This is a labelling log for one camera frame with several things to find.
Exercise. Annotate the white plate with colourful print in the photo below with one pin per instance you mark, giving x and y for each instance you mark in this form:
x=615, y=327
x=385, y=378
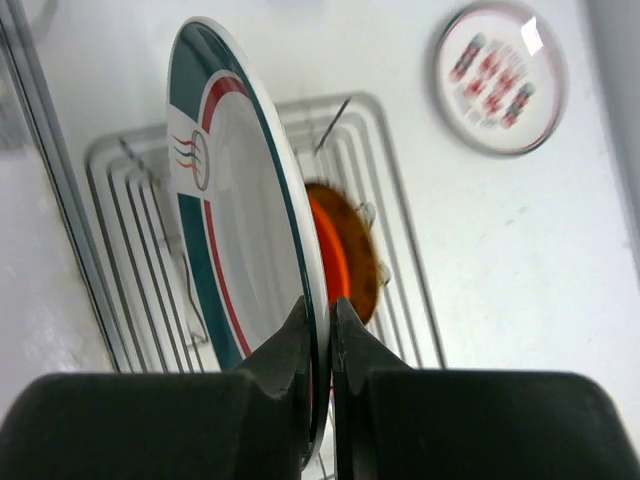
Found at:
x=499, y=77

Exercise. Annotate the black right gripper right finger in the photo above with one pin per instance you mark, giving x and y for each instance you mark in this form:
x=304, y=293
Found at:
x=396, y=422

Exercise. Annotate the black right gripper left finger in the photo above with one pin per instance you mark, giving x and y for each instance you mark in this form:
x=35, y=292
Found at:
x=250, y=422

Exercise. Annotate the orange plastic plate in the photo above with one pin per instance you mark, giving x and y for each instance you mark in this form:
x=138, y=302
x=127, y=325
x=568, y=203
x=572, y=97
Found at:
x=334, y=261

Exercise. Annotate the white plate teal red rim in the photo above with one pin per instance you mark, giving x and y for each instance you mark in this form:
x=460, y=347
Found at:
x=243, y=213

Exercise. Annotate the amber brown plate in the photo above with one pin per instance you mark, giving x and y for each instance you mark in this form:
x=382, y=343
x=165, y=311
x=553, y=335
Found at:
x=354, y=222

